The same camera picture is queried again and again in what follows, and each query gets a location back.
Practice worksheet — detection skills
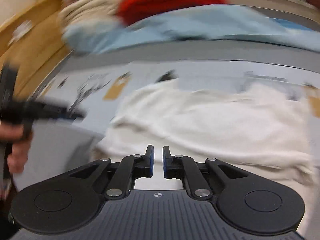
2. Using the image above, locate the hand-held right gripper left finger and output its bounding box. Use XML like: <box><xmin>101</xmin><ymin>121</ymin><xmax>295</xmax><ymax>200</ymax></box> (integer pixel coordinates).
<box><xmin>70</xmin><ymin>144</ymin><xmax>155</xmax><ymax>200</ymax></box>

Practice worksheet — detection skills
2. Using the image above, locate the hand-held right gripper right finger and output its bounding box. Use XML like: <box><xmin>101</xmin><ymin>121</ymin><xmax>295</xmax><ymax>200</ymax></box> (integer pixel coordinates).
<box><xmin>162</xmin><ymin>145</ymin><xmax>248</xmax><ymax>200</ymax></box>

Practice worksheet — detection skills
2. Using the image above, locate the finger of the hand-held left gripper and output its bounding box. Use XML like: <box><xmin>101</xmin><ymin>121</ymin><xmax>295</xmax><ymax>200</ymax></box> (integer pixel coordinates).
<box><xmin>37</xmin><ymin>101</ymin><xmax>84</xmax><ymax>122</ymax></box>

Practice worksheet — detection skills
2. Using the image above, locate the white garment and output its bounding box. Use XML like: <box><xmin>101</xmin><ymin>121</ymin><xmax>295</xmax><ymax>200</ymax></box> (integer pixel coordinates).
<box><xmin>92</xmin><ymin>81</ymin><xmax>320</xmax><ymax>240</ymax></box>

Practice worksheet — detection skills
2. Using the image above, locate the person's left hand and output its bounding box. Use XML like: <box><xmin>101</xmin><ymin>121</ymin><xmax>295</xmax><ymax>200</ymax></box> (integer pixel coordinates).
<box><xmin>0</xmin><ymin>124</ymin><xmax>33</xmax><ymax>173</ymax></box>

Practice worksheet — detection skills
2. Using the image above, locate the tissue pack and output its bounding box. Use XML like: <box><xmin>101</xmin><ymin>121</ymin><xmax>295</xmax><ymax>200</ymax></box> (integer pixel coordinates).
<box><xmin>9</xmin><ymin>21</ymin><xmax>34</xmax><ymax>47</ymax></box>

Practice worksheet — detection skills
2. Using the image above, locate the cream folded blanket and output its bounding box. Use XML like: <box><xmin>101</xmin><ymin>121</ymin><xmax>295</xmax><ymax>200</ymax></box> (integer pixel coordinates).
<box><xmin>59</xmin><ymin>0</ymin><xmax>125</xmax><ymax>30</ymax></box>

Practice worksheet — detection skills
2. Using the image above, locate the light blue sheet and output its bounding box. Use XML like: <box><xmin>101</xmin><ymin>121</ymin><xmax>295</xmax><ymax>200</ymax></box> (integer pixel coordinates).
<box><xmin>61</xmin><ymin>4</ymin><xmax>320</xmax><ymax>55</ymax></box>

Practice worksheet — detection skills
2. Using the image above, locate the red blanket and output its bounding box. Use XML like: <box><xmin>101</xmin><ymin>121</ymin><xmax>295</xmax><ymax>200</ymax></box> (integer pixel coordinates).
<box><xmin>116</xmin><ymin>0</ymin><xmax>229</xmax><ymax>25</ymax></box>

